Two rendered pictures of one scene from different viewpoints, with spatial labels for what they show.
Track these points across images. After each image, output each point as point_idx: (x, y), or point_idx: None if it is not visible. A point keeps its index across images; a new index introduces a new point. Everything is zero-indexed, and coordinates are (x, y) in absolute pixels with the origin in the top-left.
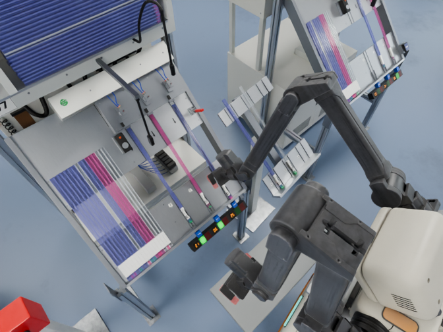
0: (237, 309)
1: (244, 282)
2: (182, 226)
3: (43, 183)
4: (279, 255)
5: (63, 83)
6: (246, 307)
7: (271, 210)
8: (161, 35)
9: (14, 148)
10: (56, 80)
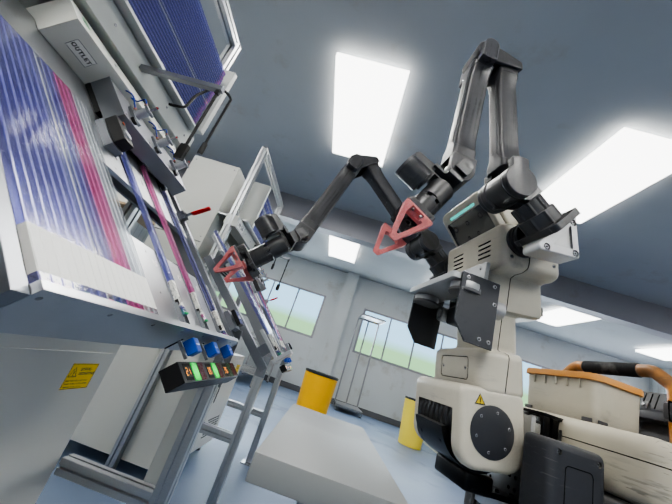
0: (343, 476)
1: (429, 189)
2: (169, 310)
3: None
4: (492, 56)
5: (103, 21)
6: (354, 473)
7: None
8: (179, 138)
9: None
10: (105, 8)
